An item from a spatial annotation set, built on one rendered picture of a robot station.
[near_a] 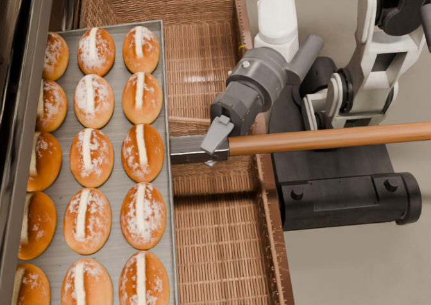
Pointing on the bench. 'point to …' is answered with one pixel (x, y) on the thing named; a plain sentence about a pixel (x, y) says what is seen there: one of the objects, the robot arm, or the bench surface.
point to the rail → (16, 95)
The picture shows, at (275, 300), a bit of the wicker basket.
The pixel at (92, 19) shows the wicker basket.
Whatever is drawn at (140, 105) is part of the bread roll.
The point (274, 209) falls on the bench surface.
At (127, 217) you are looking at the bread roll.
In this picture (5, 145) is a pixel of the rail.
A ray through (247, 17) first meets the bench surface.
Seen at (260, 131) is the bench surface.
